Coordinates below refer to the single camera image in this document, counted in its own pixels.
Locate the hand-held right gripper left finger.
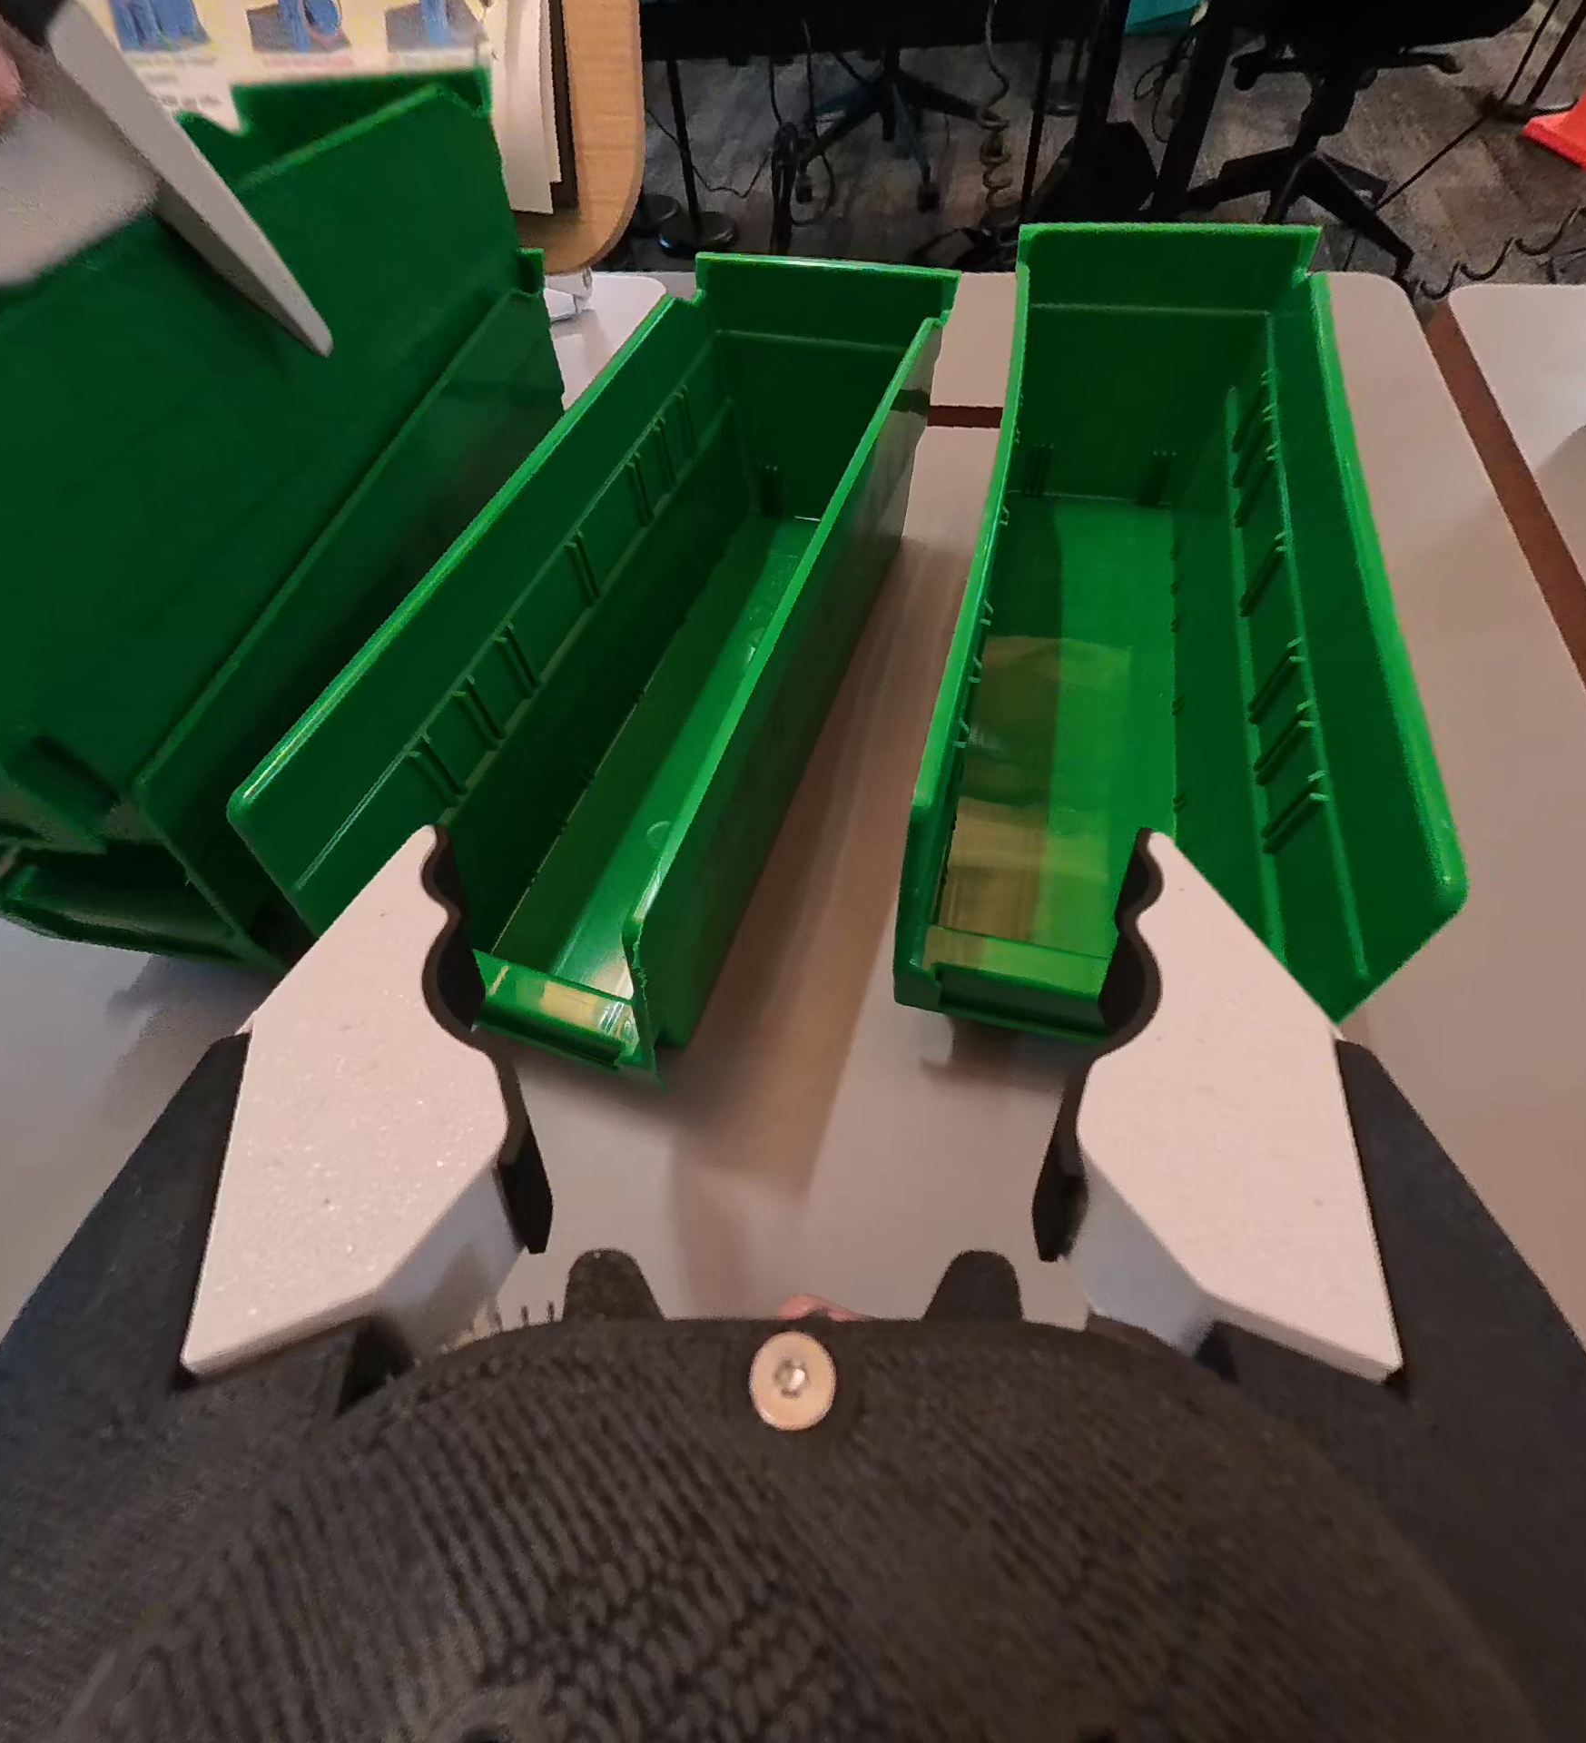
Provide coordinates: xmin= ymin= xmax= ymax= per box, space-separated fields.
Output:
xmin=180 ymin=823 xmax=558 ymax=1377

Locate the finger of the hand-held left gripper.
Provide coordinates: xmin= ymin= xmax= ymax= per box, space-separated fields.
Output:
xmin=46 ymin=0 xmax=335 ymax=359
xmin=0 ymin=67 xmax=158 ymax=290

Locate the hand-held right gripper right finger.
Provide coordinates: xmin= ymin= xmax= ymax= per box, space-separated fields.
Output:
xmin=1031 ymin=827 xmax=1406 ymax=1379

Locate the instruction poster sheet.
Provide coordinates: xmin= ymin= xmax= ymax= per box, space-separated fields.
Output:
xmin=105 ymin=0 xmax=573 ymax=215

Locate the instruction sheet on board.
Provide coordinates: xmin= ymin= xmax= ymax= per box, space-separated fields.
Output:
xmin=510 ymin=0 xmax=646 ymax=273

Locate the black office chair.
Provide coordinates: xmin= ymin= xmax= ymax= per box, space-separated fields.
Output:
xmin=1201 ymin=0 xmax=1545 ymax=281

